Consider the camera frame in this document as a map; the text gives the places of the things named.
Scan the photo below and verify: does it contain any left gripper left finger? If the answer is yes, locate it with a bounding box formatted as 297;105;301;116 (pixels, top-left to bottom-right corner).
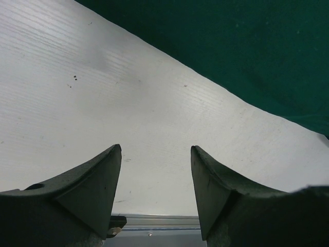
1;144;121;246

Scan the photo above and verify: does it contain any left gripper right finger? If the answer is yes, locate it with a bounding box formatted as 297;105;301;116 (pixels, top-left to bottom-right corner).
191;146;328;246

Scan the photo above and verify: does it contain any green surgical drape cloth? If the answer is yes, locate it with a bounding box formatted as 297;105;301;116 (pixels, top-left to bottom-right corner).
82;1;328;136

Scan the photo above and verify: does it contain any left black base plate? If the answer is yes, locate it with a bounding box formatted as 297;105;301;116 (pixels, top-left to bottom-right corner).
106;216;127;238

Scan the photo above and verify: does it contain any aluminium front rail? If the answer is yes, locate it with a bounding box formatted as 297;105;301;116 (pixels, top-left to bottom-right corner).
104;214;207;246

